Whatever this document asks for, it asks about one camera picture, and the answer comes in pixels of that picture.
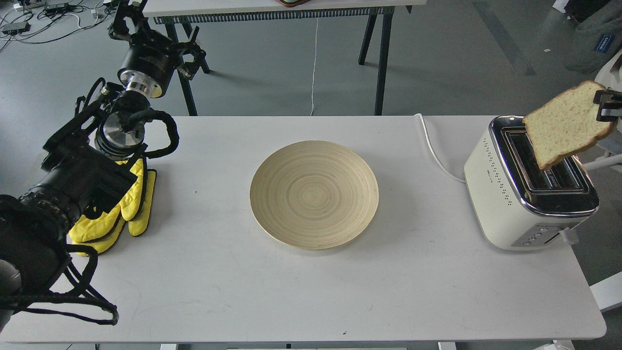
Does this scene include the slice of white bread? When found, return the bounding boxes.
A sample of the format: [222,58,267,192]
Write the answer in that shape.
[523,81,617,171]

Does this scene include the background table with black legs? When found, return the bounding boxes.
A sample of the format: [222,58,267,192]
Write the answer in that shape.
[143,0,426,116]

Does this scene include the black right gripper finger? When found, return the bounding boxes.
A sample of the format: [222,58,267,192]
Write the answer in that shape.
[593,89,622,122]

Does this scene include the cables and adapters on floor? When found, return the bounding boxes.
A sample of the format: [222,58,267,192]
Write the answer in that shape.
[0,0,120,52]

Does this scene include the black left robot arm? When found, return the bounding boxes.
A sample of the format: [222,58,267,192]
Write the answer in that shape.
[1,0,209,327]

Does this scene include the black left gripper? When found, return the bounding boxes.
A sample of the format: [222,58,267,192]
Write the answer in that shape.
[107,0,210,98]

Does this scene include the cream white toaster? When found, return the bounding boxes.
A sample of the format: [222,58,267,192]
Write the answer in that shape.
[464,116,600,251]

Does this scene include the grey bag with blue label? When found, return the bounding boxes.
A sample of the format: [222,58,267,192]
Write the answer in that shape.
[564,0,622,74]

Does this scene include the white hanging cable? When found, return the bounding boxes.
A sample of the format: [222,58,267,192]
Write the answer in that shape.
[310,17,319,116]

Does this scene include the white toaster power cable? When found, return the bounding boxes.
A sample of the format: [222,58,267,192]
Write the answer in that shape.
[413,113,467,184]

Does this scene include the yellow oven mitt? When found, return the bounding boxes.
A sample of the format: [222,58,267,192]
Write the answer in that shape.
[69,157,157,253]

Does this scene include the round wooden plate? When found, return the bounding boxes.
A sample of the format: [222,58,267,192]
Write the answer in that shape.
[249,141,380,250]

